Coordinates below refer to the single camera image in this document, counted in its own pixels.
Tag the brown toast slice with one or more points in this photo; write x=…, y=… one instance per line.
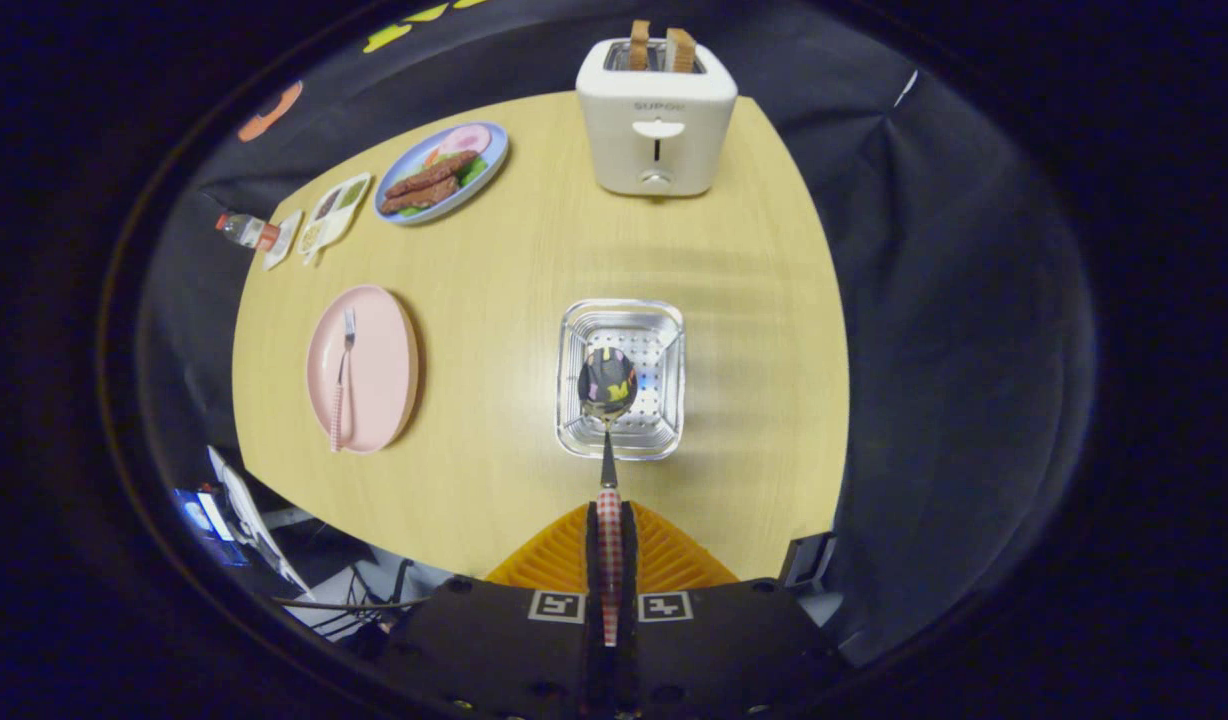
x=639, y=45
x=680, y=50

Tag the green lettuce leaf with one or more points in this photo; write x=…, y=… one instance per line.
x=474, y=170

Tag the blue lit screen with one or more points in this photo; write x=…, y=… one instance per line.
x=199, y=515

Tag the clear bottle with red label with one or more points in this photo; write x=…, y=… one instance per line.
x=244, y=230

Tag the blue plate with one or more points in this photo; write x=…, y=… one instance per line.
x=496, y=145

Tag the black table bracket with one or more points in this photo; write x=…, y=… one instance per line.
x=809, y=562

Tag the white toaster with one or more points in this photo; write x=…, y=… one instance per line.
x=614, y=150

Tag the pink plate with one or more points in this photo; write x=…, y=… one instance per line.
x=379, y=370

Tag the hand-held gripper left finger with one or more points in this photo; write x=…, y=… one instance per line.
x=592, y=560

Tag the white divided condiment dish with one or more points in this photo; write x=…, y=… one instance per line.
x=332, y=215

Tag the white angled stand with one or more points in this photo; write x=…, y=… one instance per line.
x=249, y=520

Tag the small white square coaster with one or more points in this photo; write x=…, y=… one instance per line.
x=287, y=242

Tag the pink ham slice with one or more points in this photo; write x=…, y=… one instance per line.
x=464, y=140

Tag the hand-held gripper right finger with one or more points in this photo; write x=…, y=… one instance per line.
x=629, y=560

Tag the black backdrop cloth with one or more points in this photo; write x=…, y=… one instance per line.
x=924, y=300

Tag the brown sausage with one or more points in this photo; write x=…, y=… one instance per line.
x=421, y=196
x=434, y=173

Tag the perforated metal tray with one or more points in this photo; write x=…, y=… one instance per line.
x=656, y=338

